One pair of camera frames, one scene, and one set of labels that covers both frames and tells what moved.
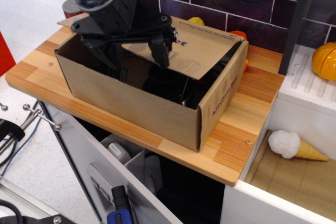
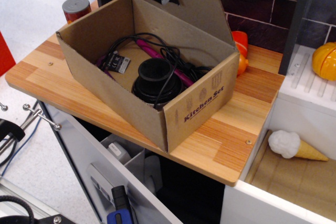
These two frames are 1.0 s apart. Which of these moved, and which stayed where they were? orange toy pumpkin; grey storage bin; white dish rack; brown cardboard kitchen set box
Moved: brown cardboard kitchen set box
Stayed: orange toy pumpkin; white dish rack; grey storage bin
